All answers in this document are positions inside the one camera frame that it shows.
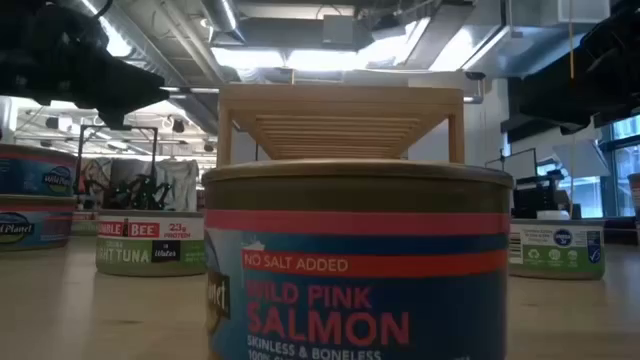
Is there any black frame rack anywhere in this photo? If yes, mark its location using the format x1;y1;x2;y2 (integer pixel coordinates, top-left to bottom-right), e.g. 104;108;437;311
73;124;160;211

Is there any black office equipment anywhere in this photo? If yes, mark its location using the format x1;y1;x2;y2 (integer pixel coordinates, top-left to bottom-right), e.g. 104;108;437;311
510;169;574;221

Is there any salmon can blue label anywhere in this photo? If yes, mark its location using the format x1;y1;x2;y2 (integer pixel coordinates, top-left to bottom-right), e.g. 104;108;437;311
0;194;76;252
627;172;640;221
0;143;78;199
202;158;515;360

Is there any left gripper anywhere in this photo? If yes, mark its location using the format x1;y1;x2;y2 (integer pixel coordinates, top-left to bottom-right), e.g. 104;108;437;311
69;54;171;129

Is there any tuna can green white label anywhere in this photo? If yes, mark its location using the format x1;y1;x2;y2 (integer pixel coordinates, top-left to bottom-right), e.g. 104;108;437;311
69;209;101;237
94;209;207;278
508;218;607;281

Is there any window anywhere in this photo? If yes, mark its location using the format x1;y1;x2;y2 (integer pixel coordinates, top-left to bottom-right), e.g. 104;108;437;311
597;114;640;219

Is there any wooden slatted shelf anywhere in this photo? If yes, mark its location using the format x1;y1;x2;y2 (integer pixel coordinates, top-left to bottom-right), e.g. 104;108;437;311
217;83;466;169

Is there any white hanging cloth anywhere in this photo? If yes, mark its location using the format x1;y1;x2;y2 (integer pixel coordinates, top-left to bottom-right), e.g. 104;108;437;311
152;158;201;212

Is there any yellow hanging cord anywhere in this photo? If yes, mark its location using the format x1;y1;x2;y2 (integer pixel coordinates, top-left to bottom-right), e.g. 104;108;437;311
568;0;575;81

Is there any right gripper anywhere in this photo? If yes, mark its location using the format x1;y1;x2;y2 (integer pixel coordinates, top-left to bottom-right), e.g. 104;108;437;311
517;54;640;135

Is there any silver ceiling duct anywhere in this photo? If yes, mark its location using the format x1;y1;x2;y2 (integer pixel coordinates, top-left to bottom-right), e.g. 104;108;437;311
199;0;246;44

